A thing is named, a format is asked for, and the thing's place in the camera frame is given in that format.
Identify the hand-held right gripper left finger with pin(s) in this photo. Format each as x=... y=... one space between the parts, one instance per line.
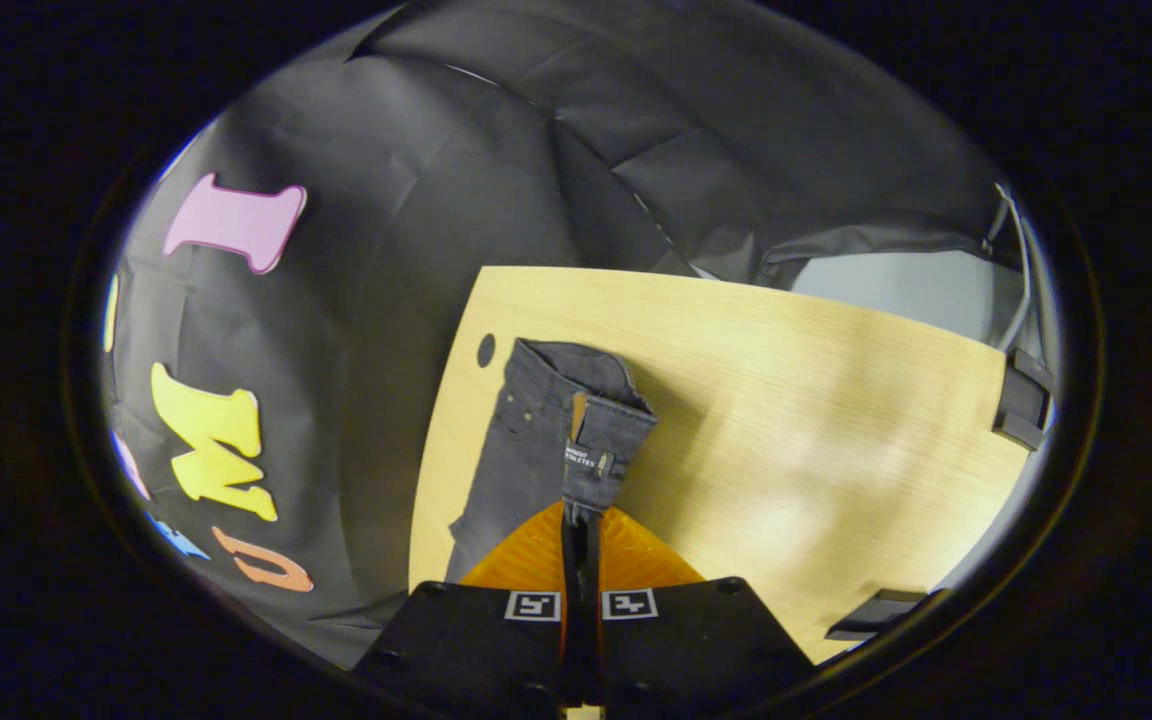
x=476 y=640

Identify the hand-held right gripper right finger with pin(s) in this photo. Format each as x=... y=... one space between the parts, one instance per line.
x=696 y=640

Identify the black backdrop cloth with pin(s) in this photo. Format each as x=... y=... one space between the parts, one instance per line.
x=416 y=150

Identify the black table clamp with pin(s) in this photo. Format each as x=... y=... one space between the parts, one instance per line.
x=1023 y=400
x=881 y=612

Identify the dark grey jeans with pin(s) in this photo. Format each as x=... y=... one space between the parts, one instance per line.
x=536 y=440

